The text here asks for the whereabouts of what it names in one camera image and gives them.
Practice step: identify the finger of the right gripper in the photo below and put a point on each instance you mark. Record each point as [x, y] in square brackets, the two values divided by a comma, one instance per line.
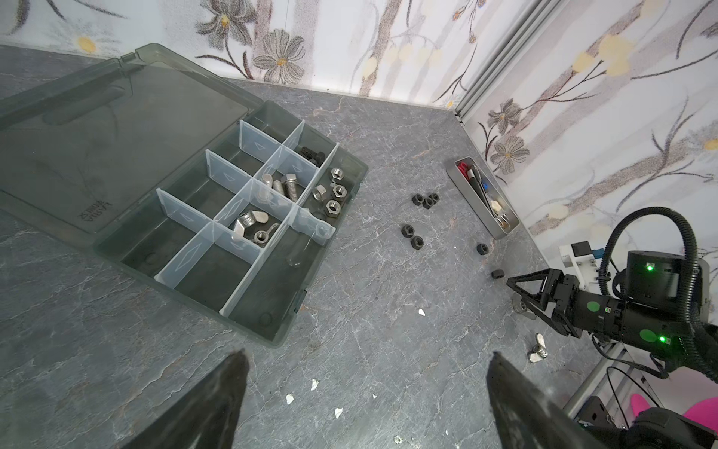
[538, 285]
[541, 315]

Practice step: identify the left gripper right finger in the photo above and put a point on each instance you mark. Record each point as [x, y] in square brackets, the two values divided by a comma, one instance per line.
[525, 417]

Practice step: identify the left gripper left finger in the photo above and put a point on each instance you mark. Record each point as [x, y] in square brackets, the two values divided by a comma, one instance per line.
[207, 416]

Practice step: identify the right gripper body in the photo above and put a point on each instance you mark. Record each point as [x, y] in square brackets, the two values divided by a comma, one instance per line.
[576, 310]

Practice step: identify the silver wing nut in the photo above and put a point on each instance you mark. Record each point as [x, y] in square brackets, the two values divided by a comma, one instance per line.
[263, 236]
[247, 220]
[520, 308]
[539, 351]

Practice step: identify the silver hex nut small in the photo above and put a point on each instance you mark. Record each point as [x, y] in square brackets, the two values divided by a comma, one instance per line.
[339, 192]

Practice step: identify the black hex bolt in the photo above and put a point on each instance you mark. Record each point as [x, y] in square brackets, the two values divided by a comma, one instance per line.
[316, 158]

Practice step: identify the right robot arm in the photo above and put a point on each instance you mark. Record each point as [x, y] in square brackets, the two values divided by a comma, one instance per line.
[654, 304]

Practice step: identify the small tray with tools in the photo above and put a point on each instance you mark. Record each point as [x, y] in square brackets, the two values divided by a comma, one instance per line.
[483, 196]

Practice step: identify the pink plastic cup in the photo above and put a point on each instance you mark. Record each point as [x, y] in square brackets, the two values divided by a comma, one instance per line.
[704, 412]

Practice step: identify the green compartment organizer box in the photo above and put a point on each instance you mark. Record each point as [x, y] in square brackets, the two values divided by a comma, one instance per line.
[148, 159]

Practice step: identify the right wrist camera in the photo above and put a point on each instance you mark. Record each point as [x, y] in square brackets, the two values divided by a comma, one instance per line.
[582, 257]

